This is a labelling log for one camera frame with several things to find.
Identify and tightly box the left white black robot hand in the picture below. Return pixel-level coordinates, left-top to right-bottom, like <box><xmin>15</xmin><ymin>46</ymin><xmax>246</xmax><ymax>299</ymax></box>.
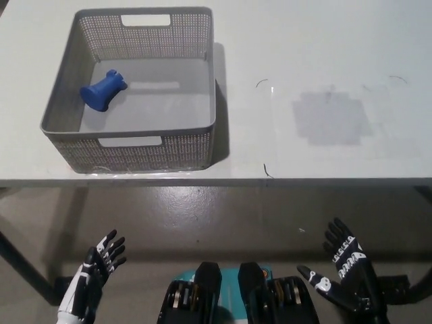
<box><xmin>57</xmin><ymin>229</ymin><xmax>128</xmax><ymax>320</ymax></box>

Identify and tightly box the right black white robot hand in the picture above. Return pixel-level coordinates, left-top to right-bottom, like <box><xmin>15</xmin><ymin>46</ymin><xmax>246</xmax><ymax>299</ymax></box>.
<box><xmin>296</xmin><ymin>217</ymin><xmax>387</xmax><ymax>315</ymax></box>

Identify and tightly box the blue rook chess piece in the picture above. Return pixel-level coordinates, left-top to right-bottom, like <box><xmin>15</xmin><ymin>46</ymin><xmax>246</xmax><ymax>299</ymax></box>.
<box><xmin>79</xmin><ymin>69</ymin><xmax>128</xmax><ymax>113</ymax></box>

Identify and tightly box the black teal robot body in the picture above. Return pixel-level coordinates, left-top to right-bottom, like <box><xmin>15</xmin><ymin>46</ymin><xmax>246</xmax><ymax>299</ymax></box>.
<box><xmin>155</xmin><ymin>261</ymin><xmax>321</xmax><ymax>324</ymax></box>

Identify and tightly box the grey perforated plastic basket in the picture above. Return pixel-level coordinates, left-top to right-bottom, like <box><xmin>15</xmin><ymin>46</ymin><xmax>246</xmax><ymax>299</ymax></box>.
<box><xmin>39</xmin><ymin>5</ymin><xmax>217</xmax><ymax>174</ymax></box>

